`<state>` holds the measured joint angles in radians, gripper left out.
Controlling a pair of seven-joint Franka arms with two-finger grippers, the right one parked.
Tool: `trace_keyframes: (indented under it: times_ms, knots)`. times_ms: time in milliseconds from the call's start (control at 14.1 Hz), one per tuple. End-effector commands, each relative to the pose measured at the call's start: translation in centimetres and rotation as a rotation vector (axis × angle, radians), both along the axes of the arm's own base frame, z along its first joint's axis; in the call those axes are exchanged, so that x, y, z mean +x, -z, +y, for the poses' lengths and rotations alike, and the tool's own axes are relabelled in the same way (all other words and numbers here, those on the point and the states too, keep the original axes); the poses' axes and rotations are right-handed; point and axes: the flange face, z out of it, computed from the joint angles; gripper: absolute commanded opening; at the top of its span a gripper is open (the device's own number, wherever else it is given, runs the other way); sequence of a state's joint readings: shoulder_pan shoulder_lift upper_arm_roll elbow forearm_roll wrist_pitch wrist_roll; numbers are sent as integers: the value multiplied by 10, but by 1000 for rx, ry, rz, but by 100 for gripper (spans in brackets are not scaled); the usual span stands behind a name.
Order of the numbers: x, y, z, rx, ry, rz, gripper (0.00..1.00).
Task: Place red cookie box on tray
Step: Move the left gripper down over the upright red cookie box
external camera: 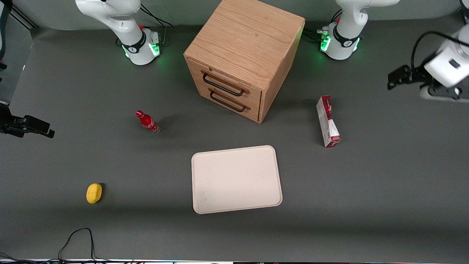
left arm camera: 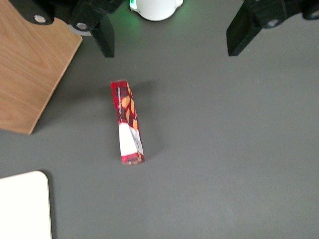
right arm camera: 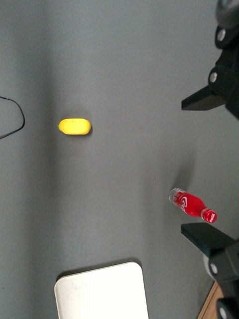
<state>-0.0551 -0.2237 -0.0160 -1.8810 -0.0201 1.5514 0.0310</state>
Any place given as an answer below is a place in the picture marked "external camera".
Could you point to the wooden drawer front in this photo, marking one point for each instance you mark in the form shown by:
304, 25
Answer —
256, 97
254, 113

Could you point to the yellow lemon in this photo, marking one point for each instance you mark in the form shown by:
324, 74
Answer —
94, 193

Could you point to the red cookie box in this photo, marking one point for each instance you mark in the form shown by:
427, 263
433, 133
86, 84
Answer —
328, 124

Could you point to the red cola bottle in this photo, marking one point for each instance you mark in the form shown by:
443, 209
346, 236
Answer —
147, 122

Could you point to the beige rectangular tray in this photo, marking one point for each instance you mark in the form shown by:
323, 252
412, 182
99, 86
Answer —
234, 179

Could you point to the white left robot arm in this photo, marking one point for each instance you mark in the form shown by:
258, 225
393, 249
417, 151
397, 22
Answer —
344, 36

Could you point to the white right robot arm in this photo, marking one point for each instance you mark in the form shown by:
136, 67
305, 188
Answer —
124, 22

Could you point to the black stand rods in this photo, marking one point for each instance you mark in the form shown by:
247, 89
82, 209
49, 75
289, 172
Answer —
25, 20

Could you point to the wooden drawer cabinet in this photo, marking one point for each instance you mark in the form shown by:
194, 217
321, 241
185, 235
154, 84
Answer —
249, 40

